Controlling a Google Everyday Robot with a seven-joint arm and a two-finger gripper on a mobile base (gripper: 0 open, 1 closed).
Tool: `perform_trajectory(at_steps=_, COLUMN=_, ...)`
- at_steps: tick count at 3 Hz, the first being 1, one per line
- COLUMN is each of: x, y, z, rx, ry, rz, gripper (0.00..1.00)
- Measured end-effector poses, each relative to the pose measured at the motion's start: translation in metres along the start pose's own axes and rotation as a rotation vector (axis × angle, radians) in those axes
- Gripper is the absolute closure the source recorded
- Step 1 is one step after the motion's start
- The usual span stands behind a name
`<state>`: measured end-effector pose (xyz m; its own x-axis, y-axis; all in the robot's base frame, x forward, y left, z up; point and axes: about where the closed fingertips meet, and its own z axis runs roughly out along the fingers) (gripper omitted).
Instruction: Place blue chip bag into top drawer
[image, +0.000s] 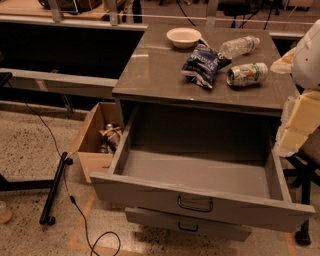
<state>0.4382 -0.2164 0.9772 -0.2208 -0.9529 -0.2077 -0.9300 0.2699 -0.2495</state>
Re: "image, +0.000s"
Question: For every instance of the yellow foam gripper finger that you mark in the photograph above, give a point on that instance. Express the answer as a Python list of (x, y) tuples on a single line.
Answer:
[(300, 118), (283, 64)]

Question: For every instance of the blue chip bag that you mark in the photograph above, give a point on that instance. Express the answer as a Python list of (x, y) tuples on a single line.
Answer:
[(202, 66)]

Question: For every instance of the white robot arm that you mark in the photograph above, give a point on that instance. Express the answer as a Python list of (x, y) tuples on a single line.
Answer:
[(305, 69)]

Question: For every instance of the open grey top drawer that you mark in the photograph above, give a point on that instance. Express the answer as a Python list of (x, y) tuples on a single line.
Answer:
[(203, 164)]

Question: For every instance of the grey metal drawer cabinet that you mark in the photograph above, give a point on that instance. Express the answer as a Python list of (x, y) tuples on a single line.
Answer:
[(156, 70)]

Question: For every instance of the grey lower drawer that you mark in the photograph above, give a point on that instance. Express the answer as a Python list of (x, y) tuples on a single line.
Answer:
[(186, 224)]

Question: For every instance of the crushed green soda can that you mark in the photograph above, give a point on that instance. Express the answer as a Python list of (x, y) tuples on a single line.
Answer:
[(247, 74)]

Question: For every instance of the clear plastic water bottle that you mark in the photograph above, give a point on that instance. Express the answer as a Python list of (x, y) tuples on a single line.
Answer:
[(240, 46)]

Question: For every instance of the black chair base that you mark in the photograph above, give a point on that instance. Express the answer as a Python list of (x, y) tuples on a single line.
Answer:
[(305, 173)]

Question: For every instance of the white paper bowl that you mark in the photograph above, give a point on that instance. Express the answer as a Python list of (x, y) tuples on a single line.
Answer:
[(183, 38)]

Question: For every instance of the cans inside cardboard box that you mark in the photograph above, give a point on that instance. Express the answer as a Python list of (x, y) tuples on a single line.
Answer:
[(111, 135)]

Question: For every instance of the brown cardboard box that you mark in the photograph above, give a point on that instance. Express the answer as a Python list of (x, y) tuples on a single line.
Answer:
[(88, 141)]

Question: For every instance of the black stand leg with casters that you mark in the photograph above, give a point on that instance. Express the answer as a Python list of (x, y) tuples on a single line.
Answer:
[(46, 218)]

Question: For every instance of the grey metal bench rail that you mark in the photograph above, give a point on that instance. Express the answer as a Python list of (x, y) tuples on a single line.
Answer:
[(87, 86)]

